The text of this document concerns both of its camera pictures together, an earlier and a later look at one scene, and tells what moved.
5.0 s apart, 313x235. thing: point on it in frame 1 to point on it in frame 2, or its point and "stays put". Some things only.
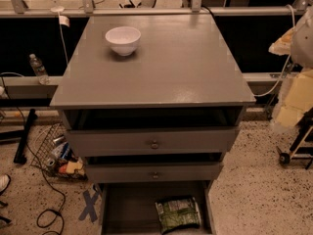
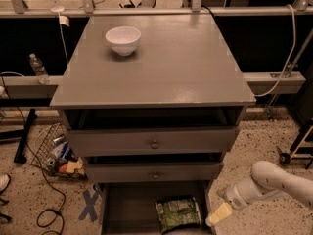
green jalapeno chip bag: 178,213 stays put
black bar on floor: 20,155 stays put
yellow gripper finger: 283,44 to 238,195
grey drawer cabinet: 153,102 stays put
